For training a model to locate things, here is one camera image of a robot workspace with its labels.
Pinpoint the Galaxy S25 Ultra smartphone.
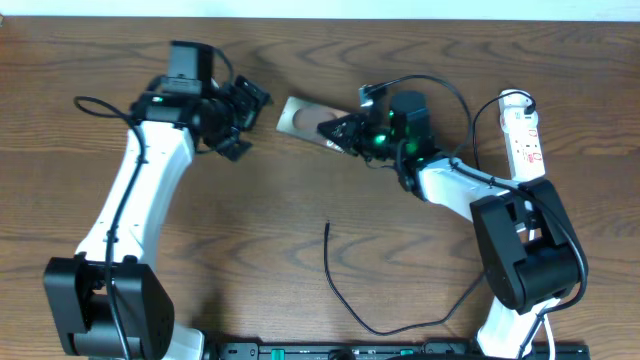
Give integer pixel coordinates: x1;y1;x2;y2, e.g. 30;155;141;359
276;96;348;153

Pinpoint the black USB charging cable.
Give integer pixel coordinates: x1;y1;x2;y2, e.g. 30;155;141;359
323;89;538;337

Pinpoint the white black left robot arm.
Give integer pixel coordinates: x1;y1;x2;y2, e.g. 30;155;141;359
43;41;270;359

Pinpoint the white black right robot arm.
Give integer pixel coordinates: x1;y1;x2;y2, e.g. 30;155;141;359
317;87;588;359

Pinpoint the white power strip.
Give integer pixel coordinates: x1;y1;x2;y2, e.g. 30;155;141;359
500;108;545;182

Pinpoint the white USB wall charger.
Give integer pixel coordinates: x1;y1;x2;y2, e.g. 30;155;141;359
499;89;538;125

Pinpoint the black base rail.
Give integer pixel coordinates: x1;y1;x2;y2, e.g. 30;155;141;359
199;341;591;360

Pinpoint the white power strip cord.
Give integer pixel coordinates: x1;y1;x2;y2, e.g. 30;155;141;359
524;199;557;360

